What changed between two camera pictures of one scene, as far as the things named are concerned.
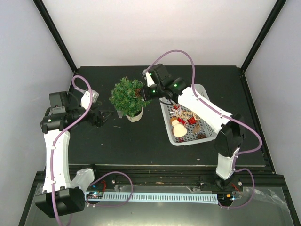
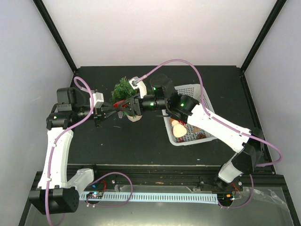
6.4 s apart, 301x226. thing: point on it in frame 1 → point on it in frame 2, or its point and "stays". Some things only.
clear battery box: [120, 114] stays
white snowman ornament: [179, 130] stays
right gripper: [146, 94] → [138, 109]
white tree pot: [137, 118] stays
